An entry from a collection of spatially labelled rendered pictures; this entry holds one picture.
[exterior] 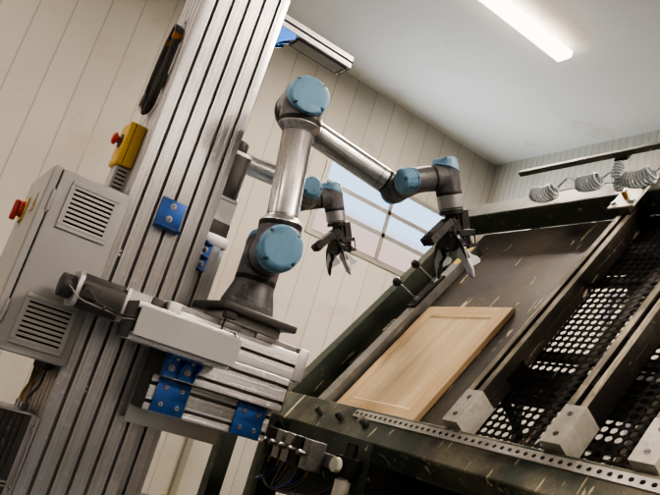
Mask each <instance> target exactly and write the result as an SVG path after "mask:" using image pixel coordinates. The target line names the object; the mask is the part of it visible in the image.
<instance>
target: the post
mask: <svg viewBox="0 0 660 495"><path fill-rule="evenodd" d="M237 438H238V436H237V435H234V434H230V433H227V432H223V431H220V433H219V436H218V439H217V443H216V445H213V446H212V449H211V452H210V455H209V458H208V461H207V464H206V467H205V470H204V473H203V476H202V479H201V482H200V484H199V488H198V491H197V494H196V495H219V494H220V491H221V488H222V485H223V481H224V478H225V475H226V472H227V469H228V466H229V463H230V460H231V457H232V454H233V451H234V448H235V445H236V442H237Z"/></svg>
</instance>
